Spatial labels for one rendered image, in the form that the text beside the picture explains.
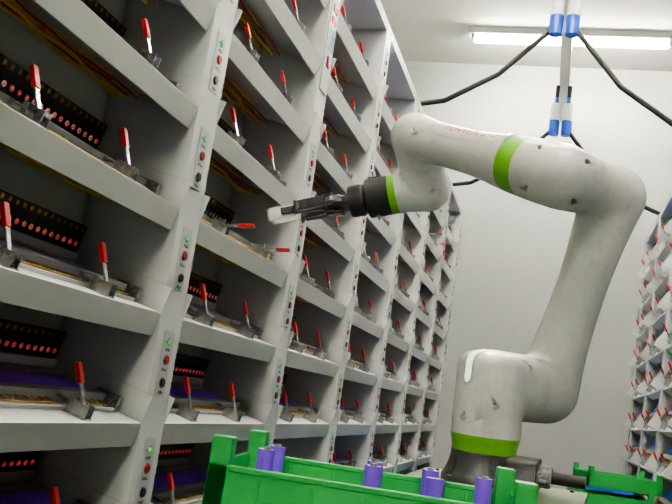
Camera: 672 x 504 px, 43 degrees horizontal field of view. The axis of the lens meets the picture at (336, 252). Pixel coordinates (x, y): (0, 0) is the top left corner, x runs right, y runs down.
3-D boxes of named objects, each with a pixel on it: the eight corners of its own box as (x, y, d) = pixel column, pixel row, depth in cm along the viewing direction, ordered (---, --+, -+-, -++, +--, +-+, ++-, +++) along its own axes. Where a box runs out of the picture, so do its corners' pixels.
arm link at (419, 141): (497, 202, 166) (537, 178, 170) (488, 149, 160) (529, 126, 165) (386, 166, 194) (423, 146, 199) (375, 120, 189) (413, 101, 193)
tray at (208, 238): (281, 287, 226) (295, 255, 226) (190, 240, 168) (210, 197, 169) (217, 261, 232) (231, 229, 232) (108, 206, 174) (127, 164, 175)
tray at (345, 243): (350, 262, 296) (365, 226, 297) (302, 222, 238) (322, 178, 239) (299, 242, 301) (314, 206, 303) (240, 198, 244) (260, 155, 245)
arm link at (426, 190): (454, 216, 192) (453, 194, 202) (444, 166, 186) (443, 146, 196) (394, 226, 195) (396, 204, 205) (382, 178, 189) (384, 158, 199)
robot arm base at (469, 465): (585, 496, 158) (588, 464, 159) (582, 506, 145) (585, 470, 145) (448, 473, 167) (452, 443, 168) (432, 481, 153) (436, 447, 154)
